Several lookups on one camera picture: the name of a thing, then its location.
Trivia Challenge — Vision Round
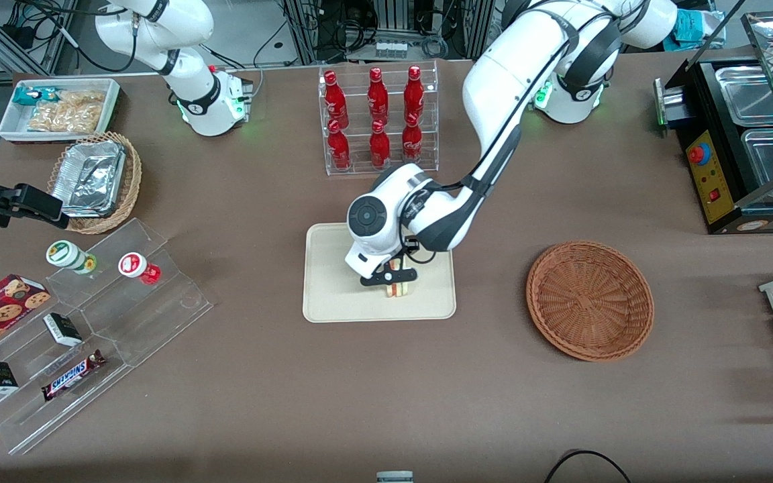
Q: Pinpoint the triangle sandwich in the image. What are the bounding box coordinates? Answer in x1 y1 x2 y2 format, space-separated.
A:
386 258 412 298

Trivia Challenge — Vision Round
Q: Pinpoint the cream plastic serving tray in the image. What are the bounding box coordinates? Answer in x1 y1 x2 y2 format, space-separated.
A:
303 223 457 323

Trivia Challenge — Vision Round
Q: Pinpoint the oval tan wicker basket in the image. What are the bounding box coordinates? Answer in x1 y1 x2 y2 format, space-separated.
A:
48 131 142 235

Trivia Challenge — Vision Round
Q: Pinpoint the round brown wicker basket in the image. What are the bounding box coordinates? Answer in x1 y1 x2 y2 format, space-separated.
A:
526 241 655 362

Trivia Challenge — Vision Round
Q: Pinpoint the aluminium foil container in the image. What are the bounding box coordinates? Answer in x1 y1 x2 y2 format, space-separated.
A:
51 140 126 218

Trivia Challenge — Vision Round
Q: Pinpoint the green label yogurt bottle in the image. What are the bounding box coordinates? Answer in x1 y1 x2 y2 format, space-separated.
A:
46 240 97 275

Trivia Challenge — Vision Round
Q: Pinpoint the white rectangular plastic bin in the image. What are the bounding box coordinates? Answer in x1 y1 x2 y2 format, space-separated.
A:
0 78 121 144

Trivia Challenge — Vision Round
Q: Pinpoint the clear bag of fried snacks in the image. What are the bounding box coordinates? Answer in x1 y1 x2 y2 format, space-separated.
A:
58 90 106 109
28 101 103 133

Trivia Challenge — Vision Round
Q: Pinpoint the clear acrylic bottle rack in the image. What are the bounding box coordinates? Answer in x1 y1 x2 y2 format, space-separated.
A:
318 60 440 176

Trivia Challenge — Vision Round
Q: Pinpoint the teal snack packet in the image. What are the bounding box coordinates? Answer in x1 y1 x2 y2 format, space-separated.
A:
12 87 58 107

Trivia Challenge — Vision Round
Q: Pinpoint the red label yogurt bottle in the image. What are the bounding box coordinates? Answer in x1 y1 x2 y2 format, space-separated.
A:
118 252 161 285

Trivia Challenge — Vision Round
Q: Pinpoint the red cola bottle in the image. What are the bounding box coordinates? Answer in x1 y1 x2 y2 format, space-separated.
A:
403 65 425 121
402 113 423 162
367 67 389 125
323 69 349 128
327 119 352 170
369 119 391 168

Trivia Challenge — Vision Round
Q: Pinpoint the clear acrylic stepped display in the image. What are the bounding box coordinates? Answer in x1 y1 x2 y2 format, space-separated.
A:
0 217 214 455

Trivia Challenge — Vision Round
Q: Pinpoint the Snickers chocolate bar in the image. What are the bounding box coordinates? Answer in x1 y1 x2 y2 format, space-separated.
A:
41 350 106 402

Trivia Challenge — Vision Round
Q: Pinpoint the black glass food warmer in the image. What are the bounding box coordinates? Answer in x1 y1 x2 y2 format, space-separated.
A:
678 10 773 234

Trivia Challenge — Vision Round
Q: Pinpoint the teal plastic bag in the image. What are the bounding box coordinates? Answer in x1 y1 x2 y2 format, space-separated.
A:
672 9 724 52

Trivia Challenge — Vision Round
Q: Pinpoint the black cable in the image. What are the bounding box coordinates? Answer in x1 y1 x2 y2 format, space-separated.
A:
544 449 632 483

